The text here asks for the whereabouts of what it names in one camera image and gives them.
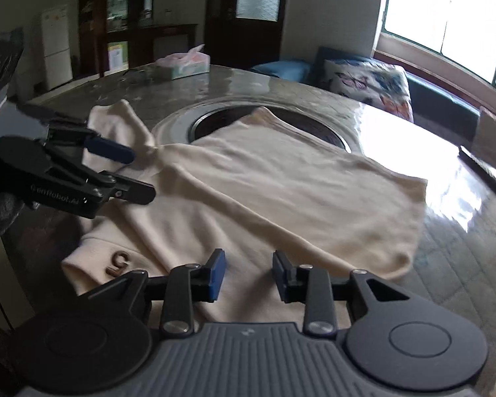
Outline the cream knit sweater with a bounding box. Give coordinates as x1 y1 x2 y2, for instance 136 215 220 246
62 101 427 323

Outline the white refrigerator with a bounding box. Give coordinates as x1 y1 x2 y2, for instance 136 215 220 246
41 5 72 90

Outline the dark wooden door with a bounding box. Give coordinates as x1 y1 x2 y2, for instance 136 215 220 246
203 0 287 69

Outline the dark wooden cabinet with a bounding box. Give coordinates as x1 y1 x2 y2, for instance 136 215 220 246
78 0 197 76

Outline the round recessed table hotplate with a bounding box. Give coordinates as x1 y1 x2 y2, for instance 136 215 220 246
152 96 362 153

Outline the tissue pack on table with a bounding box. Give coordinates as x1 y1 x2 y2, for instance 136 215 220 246
152 44 210 81

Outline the butterfly print pillow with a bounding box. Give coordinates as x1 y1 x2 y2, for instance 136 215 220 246
323 59 414 123

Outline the black remote control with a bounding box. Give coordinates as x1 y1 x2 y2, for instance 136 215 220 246
458 145 496 195

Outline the dark blue sofa bench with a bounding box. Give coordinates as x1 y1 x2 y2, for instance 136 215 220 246
251 47 480 147

